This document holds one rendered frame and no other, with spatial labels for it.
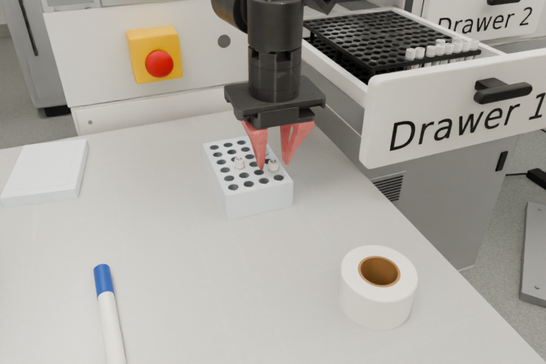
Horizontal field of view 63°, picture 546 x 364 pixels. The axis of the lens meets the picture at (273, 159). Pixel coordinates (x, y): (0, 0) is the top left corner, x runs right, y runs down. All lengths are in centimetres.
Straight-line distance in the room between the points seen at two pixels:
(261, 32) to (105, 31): 33
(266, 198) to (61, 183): 26
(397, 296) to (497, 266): 130
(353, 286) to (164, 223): 24
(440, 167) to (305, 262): 73
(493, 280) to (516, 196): 52
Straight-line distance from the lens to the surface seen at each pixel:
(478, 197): 135
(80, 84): 75
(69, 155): 69
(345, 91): 58
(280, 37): 46
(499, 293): 162
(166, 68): 68
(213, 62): 77
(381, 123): 51
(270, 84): 47
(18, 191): 64
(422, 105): 53
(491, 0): 96
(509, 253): 177
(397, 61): 62
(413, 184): 115
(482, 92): 53
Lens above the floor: 111
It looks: 33 degrees down
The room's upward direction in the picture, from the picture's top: straight up
